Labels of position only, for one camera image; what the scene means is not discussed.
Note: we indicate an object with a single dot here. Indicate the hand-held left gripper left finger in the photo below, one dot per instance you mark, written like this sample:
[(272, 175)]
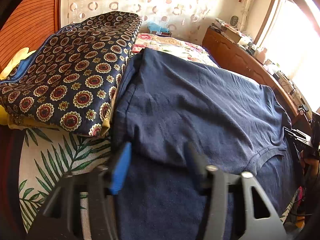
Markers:
[(121, 172)]

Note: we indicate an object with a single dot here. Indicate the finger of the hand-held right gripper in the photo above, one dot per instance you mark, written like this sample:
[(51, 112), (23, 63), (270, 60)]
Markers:
[(296, 133)]

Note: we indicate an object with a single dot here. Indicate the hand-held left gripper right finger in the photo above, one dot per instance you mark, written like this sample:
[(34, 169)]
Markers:
[(197, 172)]

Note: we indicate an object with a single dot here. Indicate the navy printed t-shirt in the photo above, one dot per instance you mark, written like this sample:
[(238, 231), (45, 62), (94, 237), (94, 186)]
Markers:
[(187, 92)]

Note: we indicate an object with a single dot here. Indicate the person's right hand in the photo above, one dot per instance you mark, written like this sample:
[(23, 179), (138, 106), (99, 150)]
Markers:
[(311, 163)]

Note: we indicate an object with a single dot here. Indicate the leaf print bed sheet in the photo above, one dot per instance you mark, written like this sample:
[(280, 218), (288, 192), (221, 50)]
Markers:
[(50, 150)]

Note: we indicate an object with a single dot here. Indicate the beige thermos bottle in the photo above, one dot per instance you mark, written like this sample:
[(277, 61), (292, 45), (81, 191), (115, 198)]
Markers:
[(262, 54)]

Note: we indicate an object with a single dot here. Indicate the wooden framed window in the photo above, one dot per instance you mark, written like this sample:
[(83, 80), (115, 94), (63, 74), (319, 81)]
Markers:
[(295, 42)]

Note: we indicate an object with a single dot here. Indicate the wooden side cabinet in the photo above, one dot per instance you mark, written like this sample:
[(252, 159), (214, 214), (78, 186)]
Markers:
[(232, 55)]

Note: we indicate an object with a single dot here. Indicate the cardboard box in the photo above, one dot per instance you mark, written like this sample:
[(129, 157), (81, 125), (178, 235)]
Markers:
[(235, 36)]

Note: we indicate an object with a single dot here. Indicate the navy medallion pattern cloth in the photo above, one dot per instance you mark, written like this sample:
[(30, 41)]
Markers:
[(75, 62)]

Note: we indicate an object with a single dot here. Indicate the floral blanket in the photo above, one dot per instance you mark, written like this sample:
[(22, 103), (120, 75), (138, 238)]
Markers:
[(175, 46)]

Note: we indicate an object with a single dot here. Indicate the round desk ornament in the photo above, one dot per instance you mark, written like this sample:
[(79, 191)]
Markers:
[(234, 20)]

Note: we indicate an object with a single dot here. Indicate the blue bag on bed end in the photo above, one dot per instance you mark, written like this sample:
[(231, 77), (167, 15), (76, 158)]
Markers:
[(157, 28)]

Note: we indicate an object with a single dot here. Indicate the yellow plush toy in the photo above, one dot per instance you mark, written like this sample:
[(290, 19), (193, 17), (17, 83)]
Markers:
[(17, 60)]

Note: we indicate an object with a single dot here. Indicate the sheer circle-pattern curtain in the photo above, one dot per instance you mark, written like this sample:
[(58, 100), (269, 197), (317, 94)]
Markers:
[(150, 2)]

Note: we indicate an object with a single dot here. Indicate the wooden headboard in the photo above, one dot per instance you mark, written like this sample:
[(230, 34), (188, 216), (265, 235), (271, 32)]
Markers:
[(32, 22)]

